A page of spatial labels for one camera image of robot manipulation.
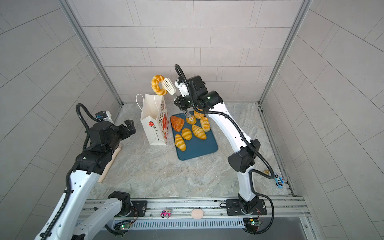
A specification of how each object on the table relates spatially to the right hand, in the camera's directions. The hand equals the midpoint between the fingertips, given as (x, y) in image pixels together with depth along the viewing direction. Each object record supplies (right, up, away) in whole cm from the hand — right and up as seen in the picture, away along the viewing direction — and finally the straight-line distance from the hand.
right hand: (174, 102), depth 74 cm
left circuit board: (-20, -55, -9) cm, 59 cm away
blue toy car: (+55, -42, +5) cm, 69 cm away
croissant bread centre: (+12, -18, +22) cm, 31 cm away
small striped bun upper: (+7, -10, +28) cm, 30 cm away
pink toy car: (-3, -52, -6) cm, 52 cm away
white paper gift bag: (-11, -9, +2) cm, 14 cm away
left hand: (-21, -10, -4) cm, 24 cm away
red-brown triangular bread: (-3, -12, +26) cm, 28 cm away
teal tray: (+12, -24, +19) cm, 33 cm away
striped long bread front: (0, -24, +17) cm, 30 cm away
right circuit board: (+36, -57, -6) cm, 68 cm away
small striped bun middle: (+4, -19, +21) cm, 28 cm away
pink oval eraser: (+11, -52, -5) cm, 54 cm away
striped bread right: (+16, -13, +26) cm, 33 cm away
